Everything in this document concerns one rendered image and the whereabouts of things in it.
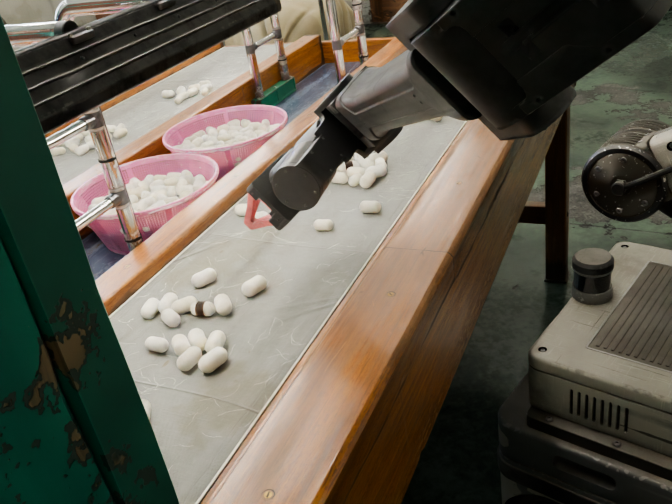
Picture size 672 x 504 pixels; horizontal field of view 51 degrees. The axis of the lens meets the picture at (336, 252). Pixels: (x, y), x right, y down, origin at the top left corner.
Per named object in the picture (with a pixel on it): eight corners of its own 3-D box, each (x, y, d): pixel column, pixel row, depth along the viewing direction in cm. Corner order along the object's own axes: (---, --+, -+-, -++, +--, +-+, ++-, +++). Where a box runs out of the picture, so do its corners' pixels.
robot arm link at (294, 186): (407, 120, 81) (352, 68, 79) (380, 170, 72) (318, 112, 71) (344, 178, 89) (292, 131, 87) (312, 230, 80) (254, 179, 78)
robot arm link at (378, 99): (596, 74, 42) (468, -61, 40) (533, 147, 41) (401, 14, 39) (407, 123, 84) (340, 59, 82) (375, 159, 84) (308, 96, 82)
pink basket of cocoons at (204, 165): (239, 190, 143) (229, 145, 138) (215, 256, 119) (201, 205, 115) (113, 205, 145) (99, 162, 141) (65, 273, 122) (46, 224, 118)
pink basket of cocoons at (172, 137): (315, 144, 159) (308, 103, 154) (258, 196, 138) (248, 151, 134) (215, 143, 170) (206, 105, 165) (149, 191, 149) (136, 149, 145)
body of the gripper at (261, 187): (242, 192, 87) (274, 156, 82) (280, 158, 94) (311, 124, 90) (280, 229, 87) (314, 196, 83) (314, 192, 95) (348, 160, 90)
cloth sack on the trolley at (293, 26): (369, 41, 433) (361, -24, 415) (310, 79, 379) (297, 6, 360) (291, 43, 459) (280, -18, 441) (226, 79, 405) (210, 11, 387)
